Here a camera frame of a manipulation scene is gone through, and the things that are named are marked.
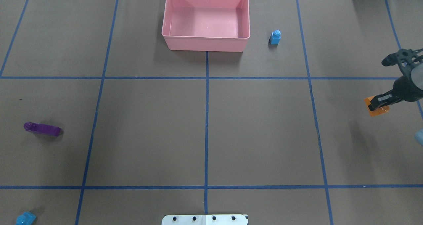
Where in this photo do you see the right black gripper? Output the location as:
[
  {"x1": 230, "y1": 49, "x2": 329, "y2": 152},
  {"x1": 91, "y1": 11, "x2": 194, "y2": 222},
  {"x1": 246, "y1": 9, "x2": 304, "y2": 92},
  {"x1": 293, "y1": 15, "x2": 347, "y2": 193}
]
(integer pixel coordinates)
[{"x1": 368, "y1": 76, "x2": 423, "y2": 111}]

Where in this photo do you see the small blue block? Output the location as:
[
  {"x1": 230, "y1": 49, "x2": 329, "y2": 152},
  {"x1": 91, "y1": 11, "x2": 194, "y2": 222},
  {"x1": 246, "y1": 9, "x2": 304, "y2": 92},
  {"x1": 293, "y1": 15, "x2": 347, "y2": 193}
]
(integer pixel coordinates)
[{"x1": 269, "y1": 30, "x2": 281, "y2": 45}]

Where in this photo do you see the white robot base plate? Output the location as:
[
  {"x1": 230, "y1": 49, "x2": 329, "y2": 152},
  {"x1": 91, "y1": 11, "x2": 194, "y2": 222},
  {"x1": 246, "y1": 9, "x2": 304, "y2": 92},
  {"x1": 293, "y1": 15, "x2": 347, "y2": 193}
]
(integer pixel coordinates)
[{"x1": 161, "y1": 214, "x2": 249, "y2": 225}]

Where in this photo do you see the long blue block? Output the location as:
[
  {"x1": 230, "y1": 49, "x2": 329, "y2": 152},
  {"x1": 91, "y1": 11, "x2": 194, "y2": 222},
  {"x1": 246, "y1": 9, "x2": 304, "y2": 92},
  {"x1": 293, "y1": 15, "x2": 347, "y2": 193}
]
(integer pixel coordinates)
[{"x1": 15, "y1": 211, "x2": 37, "y2": 225}]

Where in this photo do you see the purple block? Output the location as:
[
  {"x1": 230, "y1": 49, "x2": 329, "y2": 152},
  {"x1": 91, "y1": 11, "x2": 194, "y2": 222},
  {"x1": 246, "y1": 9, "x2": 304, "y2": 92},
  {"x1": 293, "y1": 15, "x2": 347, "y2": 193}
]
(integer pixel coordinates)
[{"x1": 23, "y1": 122, "x2": 61, "y2": 137}]

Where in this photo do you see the orange block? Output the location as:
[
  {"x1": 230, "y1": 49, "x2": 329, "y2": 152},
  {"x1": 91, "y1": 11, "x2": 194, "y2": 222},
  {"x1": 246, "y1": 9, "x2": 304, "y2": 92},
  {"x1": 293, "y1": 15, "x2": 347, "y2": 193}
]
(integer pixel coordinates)
[{"x1": 364, "y1": 96, "x2": 390, "y2": 117}]

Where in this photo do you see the pink plastic box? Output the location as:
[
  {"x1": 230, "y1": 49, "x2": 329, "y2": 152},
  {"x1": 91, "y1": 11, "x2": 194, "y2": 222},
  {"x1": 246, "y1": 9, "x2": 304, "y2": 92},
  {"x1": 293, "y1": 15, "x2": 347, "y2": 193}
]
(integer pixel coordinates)
[{"x1": 161, "y1": 0, "x2": 250, "y2": 52}]

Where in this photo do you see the brown paper table mat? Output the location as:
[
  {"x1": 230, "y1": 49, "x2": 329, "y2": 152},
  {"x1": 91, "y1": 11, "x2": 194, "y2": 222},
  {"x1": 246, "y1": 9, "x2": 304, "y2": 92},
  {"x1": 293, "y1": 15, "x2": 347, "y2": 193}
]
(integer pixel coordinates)
[{"x1": 1, "y1": 0, "x2": 422, "y2": 225}]

